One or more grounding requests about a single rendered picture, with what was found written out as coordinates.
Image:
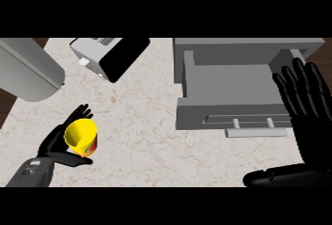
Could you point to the grey drawer cabinet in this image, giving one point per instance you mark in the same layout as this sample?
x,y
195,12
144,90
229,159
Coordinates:
x,y
246,48

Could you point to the large grey rounded appliance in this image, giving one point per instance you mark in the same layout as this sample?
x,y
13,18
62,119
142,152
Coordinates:
x,y
28,68

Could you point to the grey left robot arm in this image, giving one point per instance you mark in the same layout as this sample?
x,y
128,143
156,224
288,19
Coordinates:
x,y
32,174

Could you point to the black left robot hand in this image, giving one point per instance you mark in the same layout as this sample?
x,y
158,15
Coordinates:
x,y
53,140

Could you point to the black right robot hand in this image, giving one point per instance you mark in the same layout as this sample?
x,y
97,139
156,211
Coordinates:
x,y
308,123

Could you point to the yellow cup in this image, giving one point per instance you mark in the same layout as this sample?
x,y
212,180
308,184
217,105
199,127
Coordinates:
x,y
81,136

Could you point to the white toaster with black side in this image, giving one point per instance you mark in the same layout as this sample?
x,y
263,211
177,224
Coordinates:
x,y
108,57

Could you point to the grey open drawer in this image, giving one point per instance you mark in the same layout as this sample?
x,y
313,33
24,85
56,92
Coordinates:
x,y
233,96

